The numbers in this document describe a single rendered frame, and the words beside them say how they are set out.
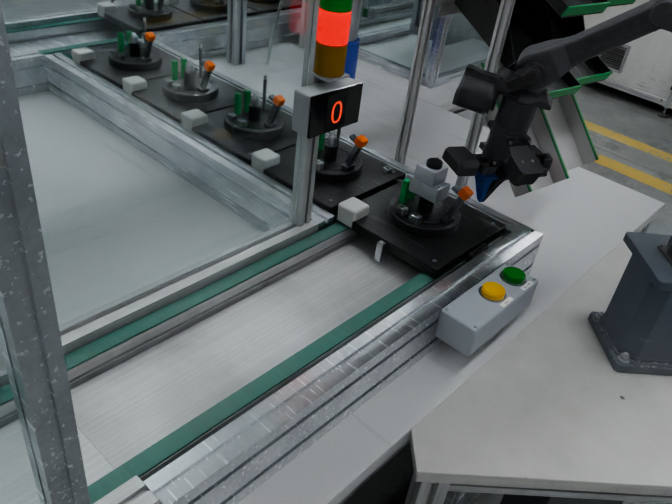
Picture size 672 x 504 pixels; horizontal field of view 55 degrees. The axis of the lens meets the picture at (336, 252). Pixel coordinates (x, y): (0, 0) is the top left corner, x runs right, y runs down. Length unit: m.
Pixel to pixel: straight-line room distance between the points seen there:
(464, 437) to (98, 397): 0.53
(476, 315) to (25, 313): 0.77
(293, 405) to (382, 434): 0.18
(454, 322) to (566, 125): 0.70
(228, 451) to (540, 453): 0.47
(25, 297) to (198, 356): 0.57
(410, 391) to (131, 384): 0.43
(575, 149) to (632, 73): 3.78
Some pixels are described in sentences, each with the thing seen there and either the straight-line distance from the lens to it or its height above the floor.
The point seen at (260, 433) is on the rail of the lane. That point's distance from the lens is 0.85.
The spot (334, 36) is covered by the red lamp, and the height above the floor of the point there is 1.33.
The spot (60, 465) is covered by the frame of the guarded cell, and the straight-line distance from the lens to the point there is 0.58.
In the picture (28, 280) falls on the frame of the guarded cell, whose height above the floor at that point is 1.35.
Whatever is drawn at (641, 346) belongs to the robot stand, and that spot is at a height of 0.91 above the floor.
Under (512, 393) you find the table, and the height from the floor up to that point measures 0.86.
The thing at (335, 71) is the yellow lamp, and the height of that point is 1.27.
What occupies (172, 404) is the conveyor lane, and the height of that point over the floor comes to 0.92.
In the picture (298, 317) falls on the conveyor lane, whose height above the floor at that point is 0.92.
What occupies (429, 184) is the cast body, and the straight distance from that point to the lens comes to 1.21.
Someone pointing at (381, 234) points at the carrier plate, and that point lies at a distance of 1.20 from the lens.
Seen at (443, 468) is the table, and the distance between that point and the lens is 0.98.
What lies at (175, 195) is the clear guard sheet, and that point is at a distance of 0.99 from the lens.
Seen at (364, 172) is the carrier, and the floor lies 0.97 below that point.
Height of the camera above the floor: 1.62
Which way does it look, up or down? 35 degrees down
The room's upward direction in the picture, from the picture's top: 8 degrees clockwise
